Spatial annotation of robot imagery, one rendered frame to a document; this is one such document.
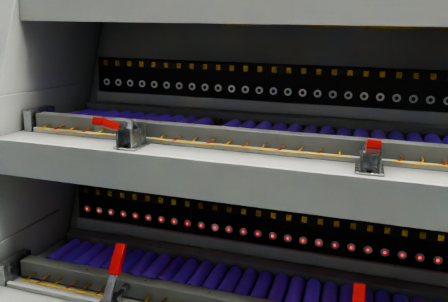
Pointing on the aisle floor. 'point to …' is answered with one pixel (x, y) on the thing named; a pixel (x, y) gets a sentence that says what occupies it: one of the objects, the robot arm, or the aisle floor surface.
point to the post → (87, 45)
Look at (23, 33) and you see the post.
